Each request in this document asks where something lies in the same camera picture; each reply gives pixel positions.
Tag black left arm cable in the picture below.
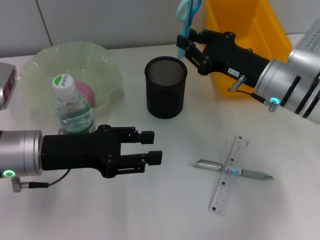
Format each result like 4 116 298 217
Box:
11 168 70 193

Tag black mesh pen holder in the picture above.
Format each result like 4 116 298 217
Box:
144 56 188 120

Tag transparent plastic ruler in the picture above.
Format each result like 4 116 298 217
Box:
208 135 250 216

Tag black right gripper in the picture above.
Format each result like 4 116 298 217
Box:
176 28 271 88

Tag grey ballpoint pen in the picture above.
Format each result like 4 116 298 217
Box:
190 159 273 181

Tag pale green glass fruit plate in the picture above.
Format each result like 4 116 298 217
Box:
17 41 125 116

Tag pink peach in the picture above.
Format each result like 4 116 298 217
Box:
74 81 96 108

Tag blue capped scissors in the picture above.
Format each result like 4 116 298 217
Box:
176 0 203 60

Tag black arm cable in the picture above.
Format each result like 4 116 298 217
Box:
11 168 70 193
226 74 280 113

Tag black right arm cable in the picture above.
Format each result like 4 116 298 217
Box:
226 74 280 113

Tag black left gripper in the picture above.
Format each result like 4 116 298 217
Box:
40 124 164 179

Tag yellow plastic bin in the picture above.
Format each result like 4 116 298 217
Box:
204 0 293 97

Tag clear plastic water bottle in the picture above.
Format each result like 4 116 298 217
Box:
51 74 97 136

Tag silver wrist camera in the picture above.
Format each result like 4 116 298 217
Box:
0 62 18 111
287 19 320 74

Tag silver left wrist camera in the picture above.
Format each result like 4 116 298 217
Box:
0 62 18 111

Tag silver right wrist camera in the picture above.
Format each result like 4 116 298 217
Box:
287 19 320 74

